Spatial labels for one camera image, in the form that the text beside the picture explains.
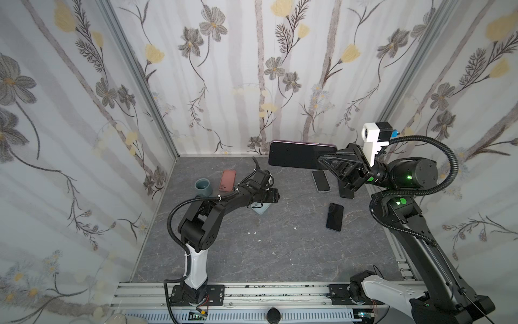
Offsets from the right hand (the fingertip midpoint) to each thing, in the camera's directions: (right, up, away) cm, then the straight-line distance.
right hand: (327, 164), depth 41 cm
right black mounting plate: (+15, -47, +32) cm, 59 cm away
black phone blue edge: (+22, -23, +57) cm, 65 cm away
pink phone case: (-33, -6, +69) cm, 76 cm away
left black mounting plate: (-32, -47, +33) cm, 66 cm away
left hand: (-8, -10, +54) cm, 56 cm away
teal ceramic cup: (-44, -8, +59) cm, 74 cm away
